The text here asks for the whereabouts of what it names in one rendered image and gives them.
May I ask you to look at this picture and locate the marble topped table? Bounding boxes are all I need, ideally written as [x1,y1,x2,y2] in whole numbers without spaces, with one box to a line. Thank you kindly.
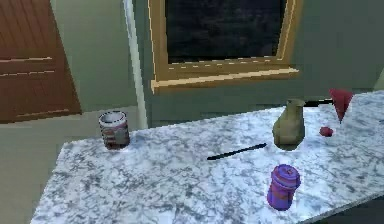
[29,89,384,224]

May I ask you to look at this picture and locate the red and white can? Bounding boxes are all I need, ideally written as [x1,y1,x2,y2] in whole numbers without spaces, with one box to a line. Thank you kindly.
[98,110,131,151]

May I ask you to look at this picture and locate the small red ball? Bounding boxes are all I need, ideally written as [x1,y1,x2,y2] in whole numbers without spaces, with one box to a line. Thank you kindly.
[319,126,334,138]

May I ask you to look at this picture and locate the olive green jug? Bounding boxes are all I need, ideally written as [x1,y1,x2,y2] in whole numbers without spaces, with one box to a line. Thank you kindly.
[272,98,307,152]

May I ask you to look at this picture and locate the black pen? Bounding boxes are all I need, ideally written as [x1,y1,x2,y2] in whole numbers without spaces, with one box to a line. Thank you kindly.
[206,142,268,162]

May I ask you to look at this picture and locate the brown wooden door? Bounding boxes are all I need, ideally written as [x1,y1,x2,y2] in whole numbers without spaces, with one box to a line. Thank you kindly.
[0,0,83,125]

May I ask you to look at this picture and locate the red cone funnel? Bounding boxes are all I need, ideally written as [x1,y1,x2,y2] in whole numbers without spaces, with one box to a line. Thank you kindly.
[303,88,355,125]

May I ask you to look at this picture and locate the wooden framed window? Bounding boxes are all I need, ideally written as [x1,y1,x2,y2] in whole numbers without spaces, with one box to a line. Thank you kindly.
[146,0,304,95]

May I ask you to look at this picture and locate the purple sleeved beer can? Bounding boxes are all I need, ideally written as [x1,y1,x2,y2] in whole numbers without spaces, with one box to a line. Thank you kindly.
[266,163,302,212]

